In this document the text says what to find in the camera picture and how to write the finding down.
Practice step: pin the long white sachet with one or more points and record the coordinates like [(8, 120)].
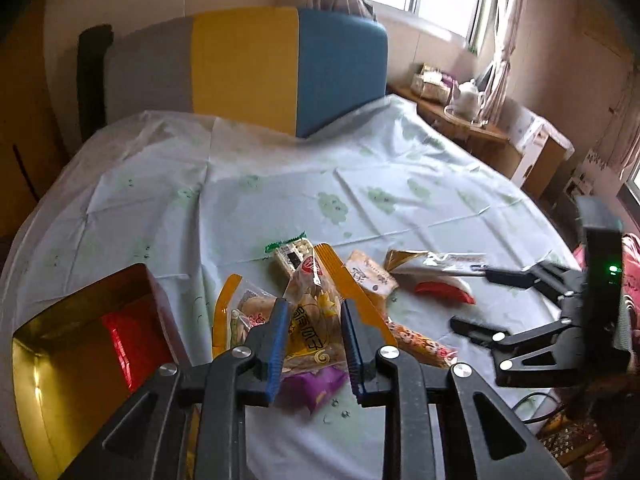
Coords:
[(430, 262)]

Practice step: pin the wooden side table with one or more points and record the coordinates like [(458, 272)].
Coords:
[(465, 135)]

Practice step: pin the gold tin box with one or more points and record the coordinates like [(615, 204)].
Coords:
[(75, 360)]

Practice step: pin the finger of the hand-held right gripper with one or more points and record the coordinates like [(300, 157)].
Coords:
[(525, 277), (492, 337)]

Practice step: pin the orange-edged biscuit packet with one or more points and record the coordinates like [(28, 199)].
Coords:
[(245, 312)]

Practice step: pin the purple snack packet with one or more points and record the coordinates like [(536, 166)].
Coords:
[(315, 385)]

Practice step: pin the white printed sheet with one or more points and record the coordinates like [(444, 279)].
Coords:
[(280, 180)]

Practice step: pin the basket of packets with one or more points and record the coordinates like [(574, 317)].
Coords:
[(432, 82)]

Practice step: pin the patterned orange snack packet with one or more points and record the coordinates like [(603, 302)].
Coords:
[(422, 347)]

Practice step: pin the red snack packet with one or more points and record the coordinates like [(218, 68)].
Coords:
[(137, 347)]

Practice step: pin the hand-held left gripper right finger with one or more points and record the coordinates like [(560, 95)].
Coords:
[(352, 350)]

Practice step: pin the dark patterned cloth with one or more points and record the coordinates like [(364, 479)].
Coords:
[(580, 440)]

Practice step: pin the white teapot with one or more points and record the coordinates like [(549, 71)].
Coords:
[(467, 97)]

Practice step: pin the cardboard box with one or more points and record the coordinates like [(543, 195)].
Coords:
[(542, 145)]

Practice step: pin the tan bread packet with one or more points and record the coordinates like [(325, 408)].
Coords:
[(370, 272)]

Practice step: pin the red and white packet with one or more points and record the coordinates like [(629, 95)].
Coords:
[(442, 292)]

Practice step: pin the green-edged cracker packet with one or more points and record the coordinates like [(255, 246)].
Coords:
[(291, 256)]

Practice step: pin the clear orange seed packet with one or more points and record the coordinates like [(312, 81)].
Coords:
[(315, 310)]

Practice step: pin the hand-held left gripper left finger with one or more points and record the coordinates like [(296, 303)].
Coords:
[(278, 345)]

